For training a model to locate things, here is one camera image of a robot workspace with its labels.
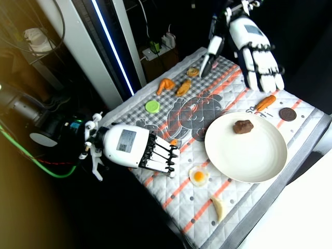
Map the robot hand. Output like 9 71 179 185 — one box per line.
199 15 285 93
96 123 181 178

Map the brown meat piece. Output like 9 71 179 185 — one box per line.
232 119 254 135

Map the white round plate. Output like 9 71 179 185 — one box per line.
204 112 288 184

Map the green sandwich cookie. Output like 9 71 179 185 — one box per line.
145 100 161 114

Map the orange-brown toy sausage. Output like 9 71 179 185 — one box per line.
255 95 277 112

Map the orange toy chicken wing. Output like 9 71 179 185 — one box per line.
157 78 176 95

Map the white plug adapter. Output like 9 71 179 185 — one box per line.
161 24 177 49

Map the grey quilt with printed bear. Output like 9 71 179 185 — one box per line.
100 46 327 249

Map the toy fried egg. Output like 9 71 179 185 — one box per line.
188 165 210 187

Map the brown cardboard box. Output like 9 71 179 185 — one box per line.
140 48 180 84

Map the brown sandwich cookie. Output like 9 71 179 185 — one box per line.
279 107 296 122

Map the green and black plug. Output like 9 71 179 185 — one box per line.
149 40 161 54

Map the white power strip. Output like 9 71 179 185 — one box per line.
142 45 169 62

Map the blue light strip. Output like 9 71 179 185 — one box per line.
91 0 135 96

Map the white toy dumpling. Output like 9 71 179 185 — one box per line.
209 196 227 223

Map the white crumpled cloth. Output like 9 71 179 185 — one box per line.
23 27 57 54

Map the green cable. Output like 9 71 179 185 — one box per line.
0 124 77 179

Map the white metal frame post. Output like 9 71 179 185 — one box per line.
36 0 147 111

